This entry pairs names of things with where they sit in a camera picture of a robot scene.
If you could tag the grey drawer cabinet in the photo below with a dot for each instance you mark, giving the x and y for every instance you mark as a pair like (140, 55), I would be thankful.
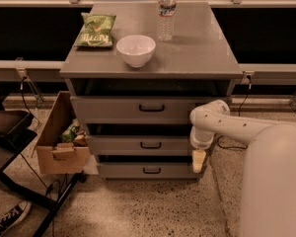
(197, 62)

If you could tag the grey top drawer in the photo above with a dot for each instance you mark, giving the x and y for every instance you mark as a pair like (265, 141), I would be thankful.
(139, 110)

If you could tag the clear plastic water bottle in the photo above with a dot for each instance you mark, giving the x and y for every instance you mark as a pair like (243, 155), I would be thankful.
(166, 19)

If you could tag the cardboard box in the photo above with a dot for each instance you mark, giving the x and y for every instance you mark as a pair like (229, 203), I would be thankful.
(55, 156)

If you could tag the grey drawer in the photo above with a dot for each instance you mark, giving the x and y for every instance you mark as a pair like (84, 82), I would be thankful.
(139, 145)
(139, 110)
(141, 171)

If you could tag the black white sneaker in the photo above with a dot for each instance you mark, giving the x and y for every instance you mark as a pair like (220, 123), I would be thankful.
(14, 216)

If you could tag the green chip bag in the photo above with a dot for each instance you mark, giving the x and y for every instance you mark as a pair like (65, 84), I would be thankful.
(96, 31)

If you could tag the white ceramic bowl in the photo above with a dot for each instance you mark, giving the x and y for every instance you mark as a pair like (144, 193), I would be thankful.
(136, 50)

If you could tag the green snack bag in box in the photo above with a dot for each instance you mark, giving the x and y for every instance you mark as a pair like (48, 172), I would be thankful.
(71, 132)

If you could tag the black rolling cart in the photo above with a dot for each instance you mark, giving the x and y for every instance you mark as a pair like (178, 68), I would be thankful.
(15, 136)

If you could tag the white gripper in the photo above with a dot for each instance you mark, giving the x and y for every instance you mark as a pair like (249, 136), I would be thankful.
(201, 143)

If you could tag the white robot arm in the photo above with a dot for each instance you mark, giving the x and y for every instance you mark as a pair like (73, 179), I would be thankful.
(268, 193)

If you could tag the grey bottom drawer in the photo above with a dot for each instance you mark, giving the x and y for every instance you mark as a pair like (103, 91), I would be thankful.
(141, 171)

